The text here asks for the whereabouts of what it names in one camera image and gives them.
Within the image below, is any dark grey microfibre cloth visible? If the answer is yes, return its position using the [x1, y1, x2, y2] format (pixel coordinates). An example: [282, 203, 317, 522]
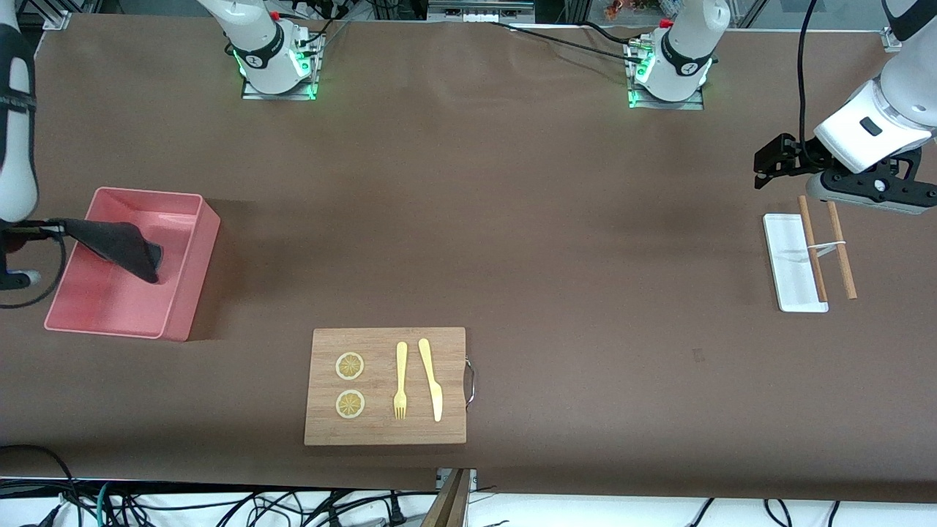
[55, 217, 164, 285]

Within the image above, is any white rectangular tray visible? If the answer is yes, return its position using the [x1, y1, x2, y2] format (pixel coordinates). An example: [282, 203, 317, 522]
[763, 213, 830, 313]

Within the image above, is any pink plastic bin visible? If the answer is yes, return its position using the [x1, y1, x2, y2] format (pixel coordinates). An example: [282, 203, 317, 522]
[44, 187, 221, 343]

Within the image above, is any brown table cover sheet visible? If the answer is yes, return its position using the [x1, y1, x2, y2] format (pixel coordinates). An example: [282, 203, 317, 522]
[0, 13, 937, 504]

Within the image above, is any yellow plastic knife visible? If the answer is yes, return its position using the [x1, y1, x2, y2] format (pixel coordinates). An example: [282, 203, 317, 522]
[418, 338, 444, 423]

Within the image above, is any yellow plastic fork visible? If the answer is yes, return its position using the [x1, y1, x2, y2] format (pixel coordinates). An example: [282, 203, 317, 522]
[394, 342, 408, 421]

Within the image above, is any brown wooden beam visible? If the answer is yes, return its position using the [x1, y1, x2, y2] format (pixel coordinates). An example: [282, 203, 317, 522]
[421, 468, 473, 527]

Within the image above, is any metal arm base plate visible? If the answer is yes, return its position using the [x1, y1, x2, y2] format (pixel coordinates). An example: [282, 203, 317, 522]
[624, 38, 706, 111]
[242, 31, 324, 101]

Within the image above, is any black looped floor cable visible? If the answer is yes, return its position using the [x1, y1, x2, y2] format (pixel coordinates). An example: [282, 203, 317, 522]
[0, 444, 81, 527]

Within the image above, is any black cable across table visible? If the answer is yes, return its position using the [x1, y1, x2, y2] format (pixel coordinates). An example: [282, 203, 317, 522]
[487, 20, 649, 65]

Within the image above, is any teal floor cable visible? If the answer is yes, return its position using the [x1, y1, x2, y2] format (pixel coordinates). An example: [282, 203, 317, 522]
[94, 481, 116, 527]

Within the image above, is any silver metal frame rail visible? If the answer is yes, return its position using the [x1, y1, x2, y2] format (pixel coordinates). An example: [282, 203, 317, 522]
[428, 0, 535, 23]

